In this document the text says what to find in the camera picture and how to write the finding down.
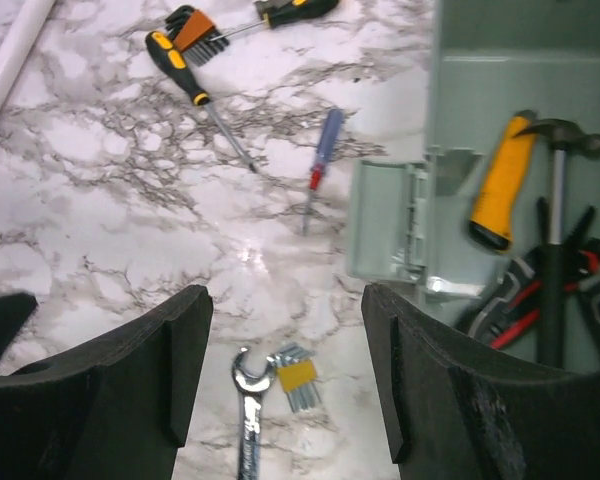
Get white pvc pipe assembly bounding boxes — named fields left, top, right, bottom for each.
left=0, top=0, right=55, bottom=109

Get claw hammer black handle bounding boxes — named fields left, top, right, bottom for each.
left=519, top=118, right=600, bottom=369

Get small red blue screwdriver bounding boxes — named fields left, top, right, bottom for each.
left=301, top=108, right=344, bottom=235

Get yellow hex key set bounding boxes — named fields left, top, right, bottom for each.
left=268, top=342, right=321, bottom=413

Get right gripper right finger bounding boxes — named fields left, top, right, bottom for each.
left=361, top=284, right=600, bottom=480

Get yellow handle tool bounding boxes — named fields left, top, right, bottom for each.
left=468, top=109, right=537, bottom=252

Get yellow black screwdriver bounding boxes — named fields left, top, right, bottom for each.
left=145, top=31, right=257, bottom=173

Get yellow black pliers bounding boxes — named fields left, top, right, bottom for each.
left=211, top=0, right=339, bottom=41

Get silver open-end wrench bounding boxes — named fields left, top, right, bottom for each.
left=231, top=347, right=276, bottom=480

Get red black utility knife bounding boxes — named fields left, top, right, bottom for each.
left=486, top=280, right=543, bottom=350

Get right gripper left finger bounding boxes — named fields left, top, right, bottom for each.
left=0, top=285, right=213, bottom=479

